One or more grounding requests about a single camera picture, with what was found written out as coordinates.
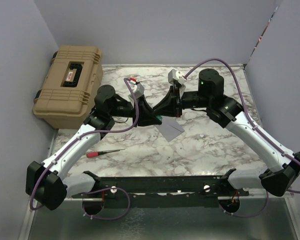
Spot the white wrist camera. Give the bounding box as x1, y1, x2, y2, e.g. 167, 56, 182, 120
128, 83, 145, 106
168, 69, 187, 97

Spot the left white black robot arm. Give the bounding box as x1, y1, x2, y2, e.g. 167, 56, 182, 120
25, 82, 162, 210

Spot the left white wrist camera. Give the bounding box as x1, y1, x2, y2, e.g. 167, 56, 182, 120
128, 83, 145, 106

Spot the aluminium frame rail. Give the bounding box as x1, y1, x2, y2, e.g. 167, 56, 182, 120
18, 200, 36, 240

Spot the red handled screwdriver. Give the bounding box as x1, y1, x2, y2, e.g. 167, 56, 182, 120
86, 149, 122, 159

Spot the tan plastic tool case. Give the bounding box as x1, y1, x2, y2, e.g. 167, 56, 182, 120
32, 45, 103, 130

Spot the black metal base rail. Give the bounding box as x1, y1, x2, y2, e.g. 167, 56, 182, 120
73, 174, 249, 209

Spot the green white glue stick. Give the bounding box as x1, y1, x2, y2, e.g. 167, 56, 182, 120
156, 115, 163, 122

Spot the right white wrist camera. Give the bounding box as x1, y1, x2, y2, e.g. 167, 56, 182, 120
168, 69, 187, 97

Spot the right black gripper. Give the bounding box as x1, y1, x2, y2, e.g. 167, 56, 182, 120
152, 86, 211, 119

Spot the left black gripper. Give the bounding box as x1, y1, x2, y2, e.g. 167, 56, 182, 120
109, 93, 162, 127

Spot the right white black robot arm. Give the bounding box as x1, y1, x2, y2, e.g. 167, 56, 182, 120
153, 68, 300, 197

